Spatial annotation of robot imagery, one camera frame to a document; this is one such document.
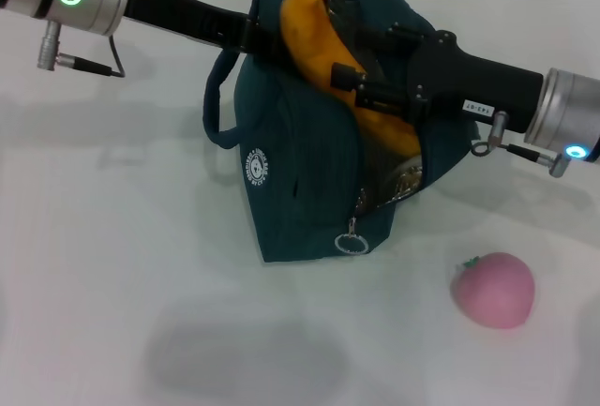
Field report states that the dark teal lunch bag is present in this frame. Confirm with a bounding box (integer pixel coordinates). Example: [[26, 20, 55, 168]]
[[202, 0, 483, 264]]

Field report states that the yellow banana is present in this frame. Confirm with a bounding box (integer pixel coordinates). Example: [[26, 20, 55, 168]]
[[279, 0, 423, 159]]

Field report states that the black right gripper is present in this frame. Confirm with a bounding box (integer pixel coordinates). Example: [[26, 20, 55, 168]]
[[330, 24, 548, 135]]

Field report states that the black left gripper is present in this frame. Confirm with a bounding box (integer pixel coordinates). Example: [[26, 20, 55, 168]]
[[122, 0, 293, 64]]

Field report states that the pink toy peach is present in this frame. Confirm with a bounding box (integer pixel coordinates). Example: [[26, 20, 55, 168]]
[[450, 251, 536, 331]]

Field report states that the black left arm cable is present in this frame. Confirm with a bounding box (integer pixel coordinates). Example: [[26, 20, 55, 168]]
[[37, 21, 127, 80]]

